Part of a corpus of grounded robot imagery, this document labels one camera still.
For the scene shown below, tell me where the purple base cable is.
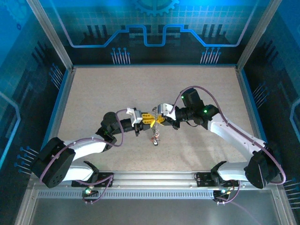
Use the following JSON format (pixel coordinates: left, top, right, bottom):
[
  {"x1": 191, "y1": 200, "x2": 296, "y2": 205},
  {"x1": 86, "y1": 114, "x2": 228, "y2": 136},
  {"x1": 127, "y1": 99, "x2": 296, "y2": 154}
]
[
  {"x1": 214, "y1": 179, "x2": 242, "y2": 205},
  {"x1": 75, "y1": 174, "x2": 115, "y2": 205}
]

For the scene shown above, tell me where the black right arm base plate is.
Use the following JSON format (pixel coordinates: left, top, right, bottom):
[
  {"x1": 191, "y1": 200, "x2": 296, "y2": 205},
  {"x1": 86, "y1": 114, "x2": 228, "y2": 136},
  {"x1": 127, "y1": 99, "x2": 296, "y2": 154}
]
[{"x1": 194, "y1": 170, "x2": 240, "y2": 188}]

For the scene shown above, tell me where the grey metal panel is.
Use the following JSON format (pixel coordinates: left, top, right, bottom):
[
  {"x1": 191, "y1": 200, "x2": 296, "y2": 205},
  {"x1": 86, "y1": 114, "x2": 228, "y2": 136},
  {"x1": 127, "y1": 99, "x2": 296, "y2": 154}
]
[{"x1": 30, "y1": 199, "x2": 284, "y2": 225}]

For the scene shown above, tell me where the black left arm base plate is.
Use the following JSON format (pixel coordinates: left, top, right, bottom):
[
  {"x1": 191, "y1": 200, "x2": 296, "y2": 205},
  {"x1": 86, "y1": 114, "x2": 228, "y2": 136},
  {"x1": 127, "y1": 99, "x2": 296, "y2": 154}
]
[{"x1": 71, "y1": 171, "x2": 115, "y2": 188}]

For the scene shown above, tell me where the small lit circuit board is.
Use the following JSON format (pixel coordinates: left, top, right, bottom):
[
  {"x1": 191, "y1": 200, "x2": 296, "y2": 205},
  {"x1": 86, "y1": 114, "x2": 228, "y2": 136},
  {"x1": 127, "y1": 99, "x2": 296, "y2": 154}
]
[
  {"x1": 213, "y1": 187, "x2": 232, "y2": 200},
  {"x1": 82, "y1": 186, "x2": 99, "y2": 199}
]

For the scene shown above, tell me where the silver keyring chain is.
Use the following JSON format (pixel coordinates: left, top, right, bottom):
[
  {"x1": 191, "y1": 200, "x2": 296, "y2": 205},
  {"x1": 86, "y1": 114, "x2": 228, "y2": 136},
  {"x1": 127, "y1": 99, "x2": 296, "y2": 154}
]
[{"x1": 150, "y1": 123, "x2": 162, "y2": 146}]

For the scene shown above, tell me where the aluminium frame post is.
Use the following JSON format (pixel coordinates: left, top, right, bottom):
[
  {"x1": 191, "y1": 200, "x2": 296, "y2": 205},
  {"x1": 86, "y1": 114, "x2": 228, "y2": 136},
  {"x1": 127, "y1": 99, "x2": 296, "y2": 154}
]
[
  {"x1": 236, "y1": 0, "x2": 283, "y2": 71},
  {"x1": 26, "y1": 0, "x2": 75, "y2": 71}
]

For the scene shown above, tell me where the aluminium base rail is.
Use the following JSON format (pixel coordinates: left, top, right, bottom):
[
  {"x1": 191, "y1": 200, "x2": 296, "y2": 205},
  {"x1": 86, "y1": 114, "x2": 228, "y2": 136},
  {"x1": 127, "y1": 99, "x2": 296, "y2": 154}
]
[{"x1": 29, "y1": 170, "x2": 282, "y2": 190}]

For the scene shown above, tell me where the slotted grey cable duct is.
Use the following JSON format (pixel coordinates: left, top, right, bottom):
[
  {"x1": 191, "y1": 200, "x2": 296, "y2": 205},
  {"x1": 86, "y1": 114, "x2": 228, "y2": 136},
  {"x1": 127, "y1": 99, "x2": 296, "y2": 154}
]
[{"x1": 37, "y1": 190, "x2": 216, "y2": 200}]

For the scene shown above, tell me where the aluminium table side rail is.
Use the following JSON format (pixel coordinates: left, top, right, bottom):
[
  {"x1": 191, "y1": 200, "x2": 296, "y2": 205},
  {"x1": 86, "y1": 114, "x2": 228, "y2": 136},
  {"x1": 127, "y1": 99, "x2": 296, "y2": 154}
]
[
  {"x1": 236, "y1": 67, "x2": 270, "y2": 171},
  {"x1": 39, "y1": 67, "x2": 75, "y2": 155}
]

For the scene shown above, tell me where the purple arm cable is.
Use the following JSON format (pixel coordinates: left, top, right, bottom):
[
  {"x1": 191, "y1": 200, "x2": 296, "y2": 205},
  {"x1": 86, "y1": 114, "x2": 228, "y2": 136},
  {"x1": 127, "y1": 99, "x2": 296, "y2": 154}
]
[
  {"x1": 170, "y1": 86, "x2": 286, "y2": 185},
  {"x1": 39, "y1": 109, "x2": 129, "y2": 185}
]

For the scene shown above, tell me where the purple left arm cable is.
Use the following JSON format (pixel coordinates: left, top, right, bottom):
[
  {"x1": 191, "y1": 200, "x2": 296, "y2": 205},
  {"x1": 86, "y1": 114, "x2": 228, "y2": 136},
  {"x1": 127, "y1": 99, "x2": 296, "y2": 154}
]
[{"x1": 39, "y1": 109, "x2": 129, "y2": 185}]

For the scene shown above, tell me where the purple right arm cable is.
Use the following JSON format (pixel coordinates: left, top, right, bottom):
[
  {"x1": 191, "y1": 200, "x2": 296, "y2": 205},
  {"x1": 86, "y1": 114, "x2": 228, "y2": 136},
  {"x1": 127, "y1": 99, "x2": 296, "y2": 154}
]
[{"x1": 170, "y1": 86, "x2": 286, "y2": 185}]

